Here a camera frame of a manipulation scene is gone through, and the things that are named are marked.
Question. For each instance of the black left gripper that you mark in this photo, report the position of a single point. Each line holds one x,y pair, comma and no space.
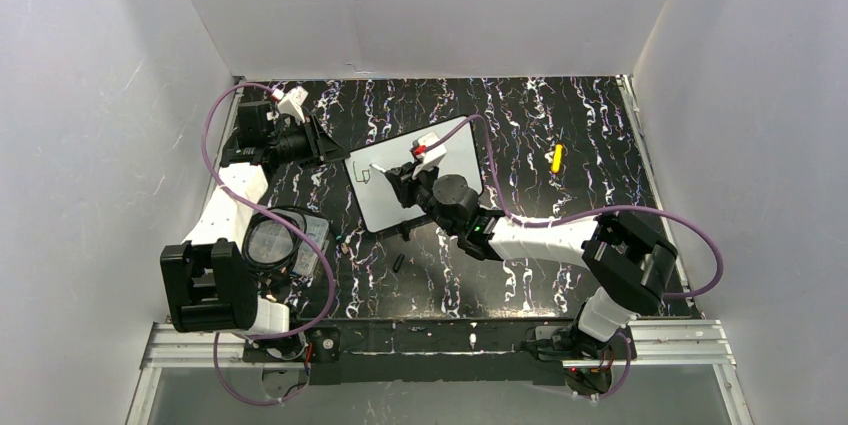
315,140

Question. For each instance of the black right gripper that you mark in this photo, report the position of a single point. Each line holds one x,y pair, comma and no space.
400,180

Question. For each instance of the black marker cap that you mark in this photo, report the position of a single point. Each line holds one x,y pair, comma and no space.
398,262

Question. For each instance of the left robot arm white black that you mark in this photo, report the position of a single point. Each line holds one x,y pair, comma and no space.
212,282

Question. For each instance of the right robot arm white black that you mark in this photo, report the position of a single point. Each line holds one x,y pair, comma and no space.
631,262

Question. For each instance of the black base bar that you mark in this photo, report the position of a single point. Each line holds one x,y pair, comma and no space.
522,367

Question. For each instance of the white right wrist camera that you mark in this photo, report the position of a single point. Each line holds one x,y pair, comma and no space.
427,152

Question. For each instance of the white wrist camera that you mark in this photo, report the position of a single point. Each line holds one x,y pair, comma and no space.
290,103
427,152

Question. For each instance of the whiteboard metal wire stand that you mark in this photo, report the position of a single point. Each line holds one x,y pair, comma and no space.
406,227

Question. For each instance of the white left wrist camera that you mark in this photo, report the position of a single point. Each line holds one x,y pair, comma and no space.
290,103

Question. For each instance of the aluminium rail left side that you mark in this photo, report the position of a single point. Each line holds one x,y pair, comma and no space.
220,129

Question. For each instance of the aluminium rail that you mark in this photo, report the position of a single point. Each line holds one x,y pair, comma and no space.
625,86
220,129
664,341

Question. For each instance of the aluminium front rail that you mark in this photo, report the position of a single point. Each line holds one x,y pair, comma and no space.
664,341

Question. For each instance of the aluminium rail right side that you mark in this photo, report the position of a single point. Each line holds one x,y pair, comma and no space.
625,86

